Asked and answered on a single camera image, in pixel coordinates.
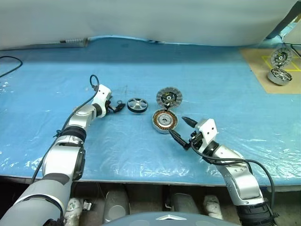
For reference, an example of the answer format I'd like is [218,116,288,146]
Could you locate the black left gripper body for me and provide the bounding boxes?
[105,95,117,115]

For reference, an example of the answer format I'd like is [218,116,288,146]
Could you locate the round silver motor lid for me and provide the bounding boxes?
[156,86,183,110]
[270,47,293,69]

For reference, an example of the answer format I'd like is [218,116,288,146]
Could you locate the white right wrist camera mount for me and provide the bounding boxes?
[194,118,219,155]

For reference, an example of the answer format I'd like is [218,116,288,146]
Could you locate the silver motor housing copper windings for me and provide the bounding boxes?
[150,109,181,135]

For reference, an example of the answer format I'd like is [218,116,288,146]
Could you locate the blue plastic table sheet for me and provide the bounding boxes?
[0,35,301,188]

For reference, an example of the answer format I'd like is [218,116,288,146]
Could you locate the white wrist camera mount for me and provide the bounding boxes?
[92,84,112,118]
[194,118,219,155]

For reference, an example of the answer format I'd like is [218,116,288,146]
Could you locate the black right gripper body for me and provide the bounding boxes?
[187,130,205,151]

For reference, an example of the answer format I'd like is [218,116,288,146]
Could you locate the white cloth backdrop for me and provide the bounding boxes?
[0,0,301,51]

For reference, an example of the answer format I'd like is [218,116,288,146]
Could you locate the thin black cable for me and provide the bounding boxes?
[0,56,24,79]

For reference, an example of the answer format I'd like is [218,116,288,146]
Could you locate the black diagonal frame bar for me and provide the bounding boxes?
[267,0,301,40]

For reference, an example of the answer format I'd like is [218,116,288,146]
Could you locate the spoked silver rotor black rim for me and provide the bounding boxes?
[127,97,149,114]

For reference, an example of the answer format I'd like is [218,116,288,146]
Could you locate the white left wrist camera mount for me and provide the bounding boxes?
[92,84,112,118]

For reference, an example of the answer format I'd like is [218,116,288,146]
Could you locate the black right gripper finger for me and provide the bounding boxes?
[168,130,190,151]
[182,116,199,129]

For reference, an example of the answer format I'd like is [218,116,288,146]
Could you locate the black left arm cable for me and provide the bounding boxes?
[32,74,99,186]

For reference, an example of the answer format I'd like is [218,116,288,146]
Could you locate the white shoe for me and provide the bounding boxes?
[66,197,92,225]
[203,195,223,220]

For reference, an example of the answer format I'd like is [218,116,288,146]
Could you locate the dark grey rounded shape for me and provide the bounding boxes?
[103,189,130,223]
[171,193,201,215]

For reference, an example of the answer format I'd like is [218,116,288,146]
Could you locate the brown cardboard sheet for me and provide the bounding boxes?
[239,48,301,95]

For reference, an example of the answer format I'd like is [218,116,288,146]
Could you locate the silver motor housing with rotor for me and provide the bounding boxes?
[267,68,293,87]

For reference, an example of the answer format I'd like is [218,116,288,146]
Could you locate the grey-blue robot torso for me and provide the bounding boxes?
[101,210,238,226]

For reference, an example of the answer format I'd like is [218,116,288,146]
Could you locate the grey power strip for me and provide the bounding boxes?
[58,37,90,48]

